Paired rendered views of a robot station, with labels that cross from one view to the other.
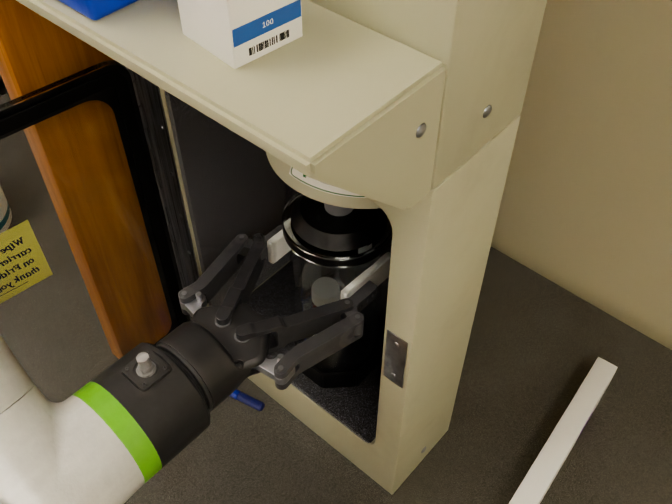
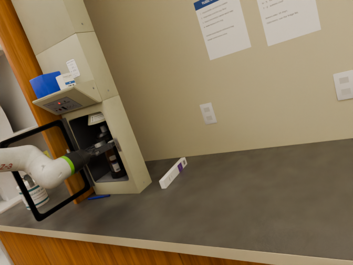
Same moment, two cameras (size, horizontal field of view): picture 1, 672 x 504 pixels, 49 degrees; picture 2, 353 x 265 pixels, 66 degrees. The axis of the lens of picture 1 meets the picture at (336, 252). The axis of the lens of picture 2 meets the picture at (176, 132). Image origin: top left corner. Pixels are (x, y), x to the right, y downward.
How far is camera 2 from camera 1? 0.96 m
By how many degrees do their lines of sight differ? 35
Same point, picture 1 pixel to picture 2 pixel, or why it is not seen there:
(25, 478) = (47, 162)
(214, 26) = (63, 84)
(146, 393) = (69, 154)
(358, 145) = (81, 85)
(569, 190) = (166, 135)
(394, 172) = (91, 93)
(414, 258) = (107, 116)
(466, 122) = (104, 90)
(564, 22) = (146, 103)
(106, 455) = (61, 161)
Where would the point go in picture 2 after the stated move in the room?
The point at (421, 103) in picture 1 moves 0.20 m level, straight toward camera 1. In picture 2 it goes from (91, 83) to (76, 86)
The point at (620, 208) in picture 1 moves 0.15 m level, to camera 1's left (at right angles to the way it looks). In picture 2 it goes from (175, 132) to (152, 141)
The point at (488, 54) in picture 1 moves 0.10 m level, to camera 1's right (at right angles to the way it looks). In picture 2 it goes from (102, 80) to (123, 73)
